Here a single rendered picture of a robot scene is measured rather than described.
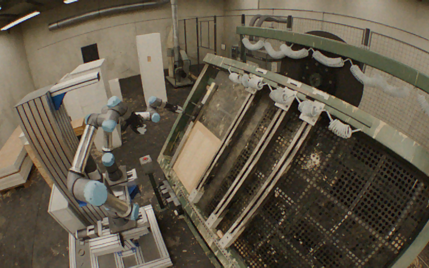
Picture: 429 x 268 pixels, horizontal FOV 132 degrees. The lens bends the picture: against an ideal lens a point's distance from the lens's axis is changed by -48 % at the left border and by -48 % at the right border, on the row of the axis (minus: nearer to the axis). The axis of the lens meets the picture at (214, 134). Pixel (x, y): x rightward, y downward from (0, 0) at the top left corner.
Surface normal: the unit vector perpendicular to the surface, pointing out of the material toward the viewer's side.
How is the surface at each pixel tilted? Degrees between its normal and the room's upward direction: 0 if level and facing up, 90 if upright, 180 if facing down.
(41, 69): 90
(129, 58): 90
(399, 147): 55
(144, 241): 0
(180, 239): 0
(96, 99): 90
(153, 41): 90
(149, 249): 0
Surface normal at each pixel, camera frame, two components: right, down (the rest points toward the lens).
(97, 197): 0.98, -0.01
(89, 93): 0.45, 0.50
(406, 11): -0.89, 0.26
